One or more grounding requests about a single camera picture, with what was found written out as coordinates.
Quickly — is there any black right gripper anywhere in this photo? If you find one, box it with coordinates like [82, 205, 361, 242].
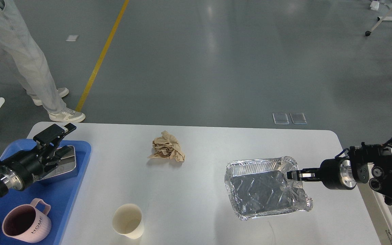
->
[287, 158, 357, 190]

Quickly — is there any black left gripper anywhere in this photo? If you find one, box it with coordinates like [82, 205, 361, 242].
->
[0, 123, 77, 191]

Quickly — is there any stainless steel square tray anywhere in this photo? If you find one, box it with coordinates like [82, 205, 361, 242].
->
[38, 145, 78, 185]

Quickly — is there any aluminium foil tray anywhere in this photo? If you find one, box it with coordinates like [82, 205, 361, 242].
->
[224, 156, 314, 221]

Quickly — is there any pink mug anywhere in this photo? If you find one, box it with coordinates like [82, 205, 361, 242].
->
[2, 198, 52, 243]

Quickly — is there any cream paper cup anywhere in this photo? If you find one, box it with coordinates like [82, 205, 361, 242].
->
[112, 203, 144, 239]

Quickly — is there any brown paper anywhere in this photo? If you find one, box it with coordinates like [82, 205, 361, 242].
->
[148, 131, 185, 162]

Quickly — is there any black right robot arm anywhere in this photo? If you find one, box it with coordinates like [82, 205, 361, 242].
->
[286, 138, 392, 205]

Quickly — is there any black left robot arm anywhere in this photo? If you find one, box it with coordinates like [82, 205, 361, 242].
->
[0, 124, 79, 221]

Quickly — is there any blue plastic tray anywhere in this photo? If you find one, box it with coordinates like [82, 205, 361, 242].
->
[0, 141, 92, 245]

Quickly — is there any white plastic bin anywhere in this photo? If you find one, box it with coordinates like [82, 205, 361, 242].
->
[357, 183, 392, 245]

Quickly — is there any person in grey trousers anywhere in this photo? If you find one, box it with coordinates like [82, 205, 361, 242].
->
[0, 0, 86, 123]

